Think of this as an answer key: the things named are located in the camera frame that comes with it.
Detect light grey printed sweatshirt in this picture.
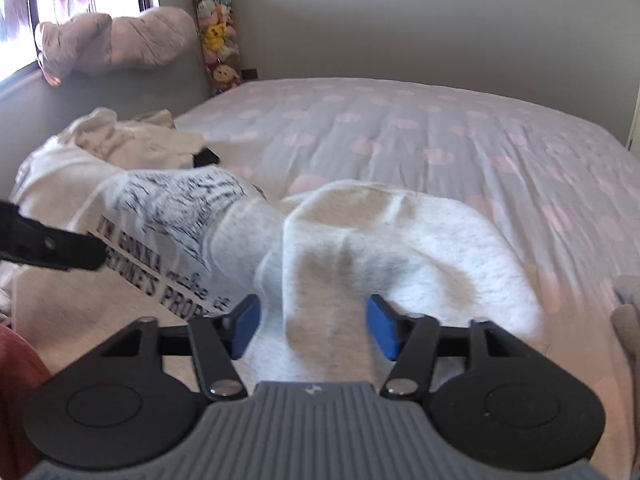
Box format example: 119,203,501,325
1,108,547,384

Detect red sleeve of operator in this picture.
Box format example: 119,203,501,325
0,326,50,479

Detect beige fleece garment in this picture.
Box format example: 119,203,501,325
611,275,639,363

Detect dark navy garment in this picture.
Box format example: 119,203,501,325
192,148,220,168

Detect pink rolled duvet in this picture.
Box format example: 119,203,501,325
35,6,198,87

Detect pink polka dot bedsheet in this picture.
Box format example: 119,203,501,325
176,78,639,479

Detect plush toy storage tube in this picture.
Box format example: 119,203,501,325
194,0,242,96

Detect black wall socket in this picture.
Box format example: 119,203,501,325
241,68,258,81

